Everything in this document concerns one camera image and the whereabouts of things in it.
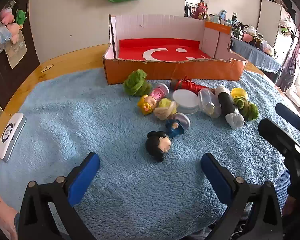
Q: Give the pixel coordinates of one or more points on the clear plastic package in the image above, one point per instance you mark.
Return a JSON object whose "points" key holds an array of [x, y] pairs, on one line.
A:
{"points": [[16, 53]]}

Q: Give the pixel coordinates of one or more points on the green plush toy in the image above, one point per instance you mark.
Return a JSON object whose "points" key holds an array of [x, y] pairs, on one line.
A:
{"points": [[20, 17]]}

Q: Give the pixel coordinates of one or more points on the blonde doll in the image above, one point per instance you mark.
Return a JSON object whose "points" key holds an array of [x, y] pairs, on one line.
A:
{"points": [[150, 102]]}

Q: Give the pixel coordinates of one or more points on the dark brown door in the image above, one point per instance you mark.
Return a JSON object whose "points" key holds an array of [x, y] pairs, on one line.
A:
{"points": [[20, 80]]}

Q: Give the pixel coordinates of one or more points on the pink dragon plush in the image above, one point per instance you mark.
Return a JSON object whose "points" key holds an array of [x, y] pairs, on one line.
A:
{"points": [[199, 10]]}

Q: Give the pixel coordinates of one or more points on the person's right hand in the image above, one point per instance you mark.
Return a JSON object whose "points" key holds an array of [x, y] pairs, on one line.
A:
{"points": [[290, 205]]}

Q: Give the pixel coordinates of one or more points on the white electronic device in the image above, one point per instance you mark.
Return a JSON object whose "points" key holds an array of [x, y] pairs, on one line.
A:
{"points": [[11, 136]]}

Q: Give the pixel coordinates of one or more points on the clutter of bottles and jars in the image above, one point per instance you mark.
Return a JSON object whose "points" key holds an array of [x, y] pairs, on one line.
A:
{"points": [[240, 28]]}

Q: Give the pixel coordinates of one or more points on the red paper liner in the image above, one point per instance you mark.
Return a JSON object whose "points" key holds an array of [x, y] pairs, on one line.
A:
{"points": [[170, 50]]}

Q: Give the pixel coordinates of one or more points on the purple curtain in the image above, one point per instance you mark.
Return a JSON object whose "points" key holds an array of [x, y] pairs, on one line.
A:
{"points": [[293, 55]]}

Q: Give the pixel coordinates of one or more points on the white round container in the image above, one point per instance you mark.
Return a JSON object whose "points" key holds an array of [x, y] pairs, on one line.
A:
{"points": [[185, 100]]}

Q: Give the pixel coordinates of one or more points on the green hanging toy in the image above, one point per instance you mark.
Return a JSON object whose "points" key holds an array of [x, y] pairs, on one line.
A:
{"points": [[284, 30]]}

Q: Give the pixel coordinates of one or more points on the black-haired doll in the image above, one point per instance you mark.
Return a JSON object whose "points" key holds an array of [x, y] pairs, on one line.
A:
{"points": [[157, 145]]}

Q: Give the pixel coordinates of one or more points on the pink plush toy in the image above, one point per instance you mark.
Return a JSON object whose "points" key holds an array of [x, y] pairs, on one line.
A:
{"points": [[13, 31], [7, 17]]}

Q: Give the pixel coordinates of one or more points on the white cabinet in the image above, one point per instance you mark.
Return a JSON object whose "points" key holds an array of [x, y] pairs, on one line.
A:
{"points": [[268, 20]]}

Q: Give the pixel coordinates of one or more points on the clear plastic box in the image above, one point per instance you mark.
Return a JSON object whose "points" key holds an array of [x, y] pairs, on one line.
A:
{"points": [[208, 102]]}

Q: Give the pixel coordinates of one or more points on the green yarn ball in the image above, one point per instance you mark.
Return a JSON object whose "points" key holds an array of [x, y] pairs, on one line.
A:
{"points": [[248, 108], [136, 83]]}

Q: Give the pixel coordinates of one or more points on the white bag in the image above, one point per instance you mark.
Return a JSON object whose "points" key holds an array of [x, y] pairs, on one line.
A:
{"points": [[296, 97]]}

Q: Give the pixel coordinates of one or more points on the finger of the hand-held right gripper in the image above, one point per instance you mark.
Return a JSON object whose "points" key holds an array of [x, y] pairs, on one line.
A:
{"points": [[288, 113], [275, 132]]}

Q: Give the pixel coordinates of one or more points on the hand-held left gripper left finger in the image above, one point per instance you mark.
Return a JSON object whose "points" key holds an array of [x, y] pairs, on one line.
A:
{"points": [[83, 177]]}

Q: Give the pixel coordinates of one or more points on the black roll with white paper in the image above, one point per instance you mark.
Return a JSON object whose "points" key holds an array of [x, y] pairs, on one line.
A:
{"points": [[228, 106]]}

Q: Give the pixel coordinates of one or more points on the roll with red ribbon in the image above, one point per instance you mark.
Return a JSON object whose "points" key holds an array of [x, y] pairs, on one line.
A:
{"points": [[190, 85]]}

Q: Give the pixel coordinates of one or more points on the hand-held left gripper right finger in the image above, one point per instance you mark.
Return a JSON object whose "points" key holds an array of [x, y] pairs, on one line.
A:
{"points": [[215, 180]]}

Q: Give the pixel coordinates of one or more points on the orange cardboard box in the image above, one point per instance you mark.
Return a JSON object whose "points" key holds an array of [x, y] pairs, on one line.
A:
{"points": [[165, 71]]}

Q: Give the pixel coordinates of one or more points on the small wooden tag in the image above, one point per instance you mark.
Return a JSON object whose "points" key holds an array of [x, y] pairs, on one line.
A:
{"points": [[47, 67]]}

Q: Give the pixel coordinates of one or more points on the light blue fluffy blanket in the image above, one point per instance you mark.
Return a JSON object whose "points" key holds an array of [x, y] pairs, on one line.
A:
{"points": [[90, 120]]}

